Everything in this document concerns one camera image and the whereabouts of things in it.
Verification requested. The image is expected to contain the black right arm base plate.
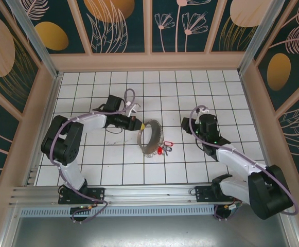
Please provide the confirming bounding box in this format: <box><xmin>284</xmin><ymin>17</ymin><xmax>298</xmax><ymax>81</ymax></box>
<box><xmin>195</xmin><ymin>184</ymin><xmax>226</xmax><ymax>204</ymax></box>

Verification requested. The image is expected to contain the aluminium table side rail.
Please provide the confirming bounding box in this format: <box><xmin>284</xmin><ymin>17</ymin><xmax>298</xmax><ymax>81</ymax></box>
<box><xmin>24</xmin><ymin>74</ymin><xmax>62</xmax><ymax>186</ymax></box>
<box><xmin>239</xmin><ymin>74</ymin><xmax>273</xmax><ymax>182</ymax></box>

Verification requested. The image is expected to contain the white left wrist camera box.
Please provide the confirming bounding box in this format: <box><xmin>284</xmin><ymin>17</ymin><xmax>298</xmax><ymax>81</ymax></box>
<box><xmin>125</xmin><ymin>101</ymin><xmax>141</xmax><ymax>116</ymax></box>

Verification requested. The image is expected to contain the grey slotted cable duct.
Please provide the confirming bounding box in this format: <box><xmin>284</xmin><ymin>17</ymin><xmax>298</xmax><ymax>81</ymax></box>
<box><xmin>19</xmin><ymin>206</ymin><xmax>217</xmax><ymax>217</ymax></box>

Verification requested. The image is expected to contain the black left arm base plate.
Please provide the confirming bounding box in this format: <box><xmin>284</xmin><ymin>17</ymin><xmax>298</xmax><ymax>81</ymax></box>
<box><xmin>58</xmin><ymin>187</ymin><xmax>106</xmax><ymax>205</ymax></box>

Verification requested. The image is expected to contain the grey metal sheet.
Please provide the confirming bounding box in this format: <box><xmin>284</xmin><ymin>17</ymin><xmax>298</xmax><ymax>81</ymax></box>
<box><xmin>0</xmin><ymin>216</ymin><xmax>299</xmax><ymax>247</ymax></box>

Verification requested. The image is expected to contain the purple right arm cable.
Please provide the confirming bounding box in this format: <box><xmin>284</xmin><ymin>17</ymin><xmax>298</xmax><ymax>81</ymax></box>
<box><xmin>190</xmin><ymin>105</ymin><xmax>299</xmax><ymax>222</ymax></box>

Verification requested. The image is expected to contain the aluminium mounting rail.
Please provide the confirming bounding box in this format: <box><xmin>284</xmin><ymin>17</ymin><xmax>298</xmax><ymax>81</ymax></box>
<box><xmin>9</xmin><ymin>182</ymin><xmax>290</xmax><ymax>206</ymax></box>

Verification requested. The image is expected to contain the aluminium corner post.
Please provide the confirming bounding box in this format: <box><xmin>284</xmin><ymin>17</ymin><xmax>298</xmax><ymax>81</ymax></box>
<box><xmin>238</xmin><ymin>0</ymin><xmax>286</xmax><ymax>77</ymax></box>
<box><xmin>6</xmin><ymin>0</ymin><xmax>63</xmax><ymax>79</ymax></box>

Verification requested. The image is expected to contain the grey keyring band with rings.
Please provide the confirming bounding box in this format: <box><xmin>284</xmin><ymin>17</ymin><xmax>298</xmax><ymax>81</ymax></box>
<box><xmin>136</xmin><ymin>118</ymin><xmax>163</xmax><ymax>157</ymax></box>

